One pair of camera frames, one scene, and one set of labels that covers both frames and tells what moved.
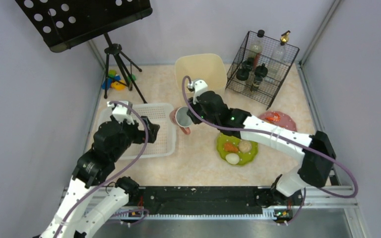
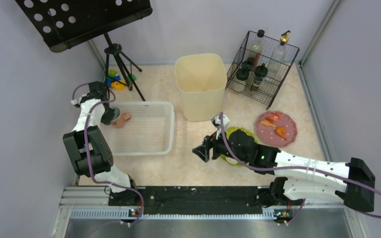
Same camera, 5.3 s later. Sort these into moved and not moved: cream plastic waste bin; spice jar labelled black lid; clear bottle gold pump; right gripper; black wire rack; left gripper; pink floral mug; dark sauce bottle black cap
Moved: pink floral mug; left gripper; right gripper
Not moved: clear bottle gold pump; black wire rack; dark sauce bottle black cap; cream plastic waste bin; spice jar labelled black lid
